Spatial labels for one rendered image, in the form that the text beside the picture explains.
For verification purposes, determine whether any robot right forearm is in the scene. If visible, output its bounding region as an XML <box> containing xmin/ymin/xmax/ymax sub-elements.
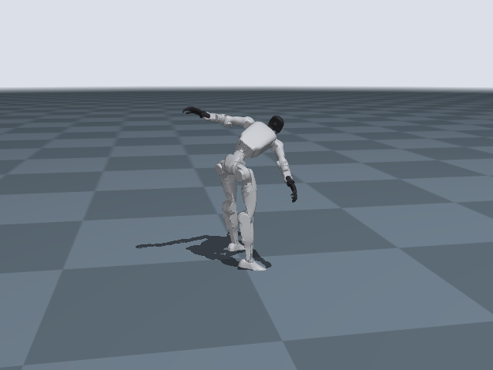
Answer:
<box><xmin>280</xmin><ymin>159</ymin><xmax>293</xmax><ymax>184</ymax></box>

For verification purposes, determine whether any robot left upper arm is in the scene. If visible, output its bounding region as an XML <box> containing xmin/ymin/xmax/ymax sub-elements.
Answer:
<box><xmin>223</xmin><ymin>116</ymin><xmax>255</xmax><ymax>129</ymax></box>

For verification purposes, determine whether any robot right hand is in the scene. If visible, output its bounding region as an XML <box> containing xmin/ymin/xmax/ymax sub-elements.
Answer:
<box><xmin>286</xmin><ymin>176</ymin><xmax>297</xmax><ymax>203</ymax></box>

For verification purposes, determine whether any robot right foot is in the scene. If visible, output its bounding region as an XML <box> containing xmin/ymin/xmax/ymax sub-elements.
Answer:
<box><xmin>238</xmin><ymin>259</ymin><xmax>266</xmax><ymax>271</ymax></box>

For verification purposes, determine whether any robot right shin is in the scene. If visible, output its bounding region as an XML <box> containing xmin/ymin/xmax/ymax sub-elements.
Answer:
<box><xmin>239</xmin><ymin>214</ymin><xmax>254</xmax><ymax>263</ymax></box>

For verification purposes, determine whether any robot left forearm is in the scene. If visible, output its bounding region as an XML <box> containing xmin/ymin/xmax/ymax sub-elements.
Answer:
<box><xmin>202</xmin><ymin>112</ymin><xmax>228</xmax><ymax>123</ymax></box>

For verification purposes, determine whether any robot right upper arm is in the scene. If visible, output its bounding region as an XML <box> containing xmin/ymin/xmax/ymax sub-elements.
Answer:
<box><xmin>271</xmin><ymin>139</ymin><xmax>286</xmax><ymax>169</ymax></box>

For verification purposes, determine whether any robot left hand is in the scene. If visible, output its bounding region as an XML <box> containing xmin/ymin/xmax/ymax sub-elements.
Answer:
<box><xmin>183</xmin><ymin>106</ymin><xmax>210</xmax><ymax>119</ymax></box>

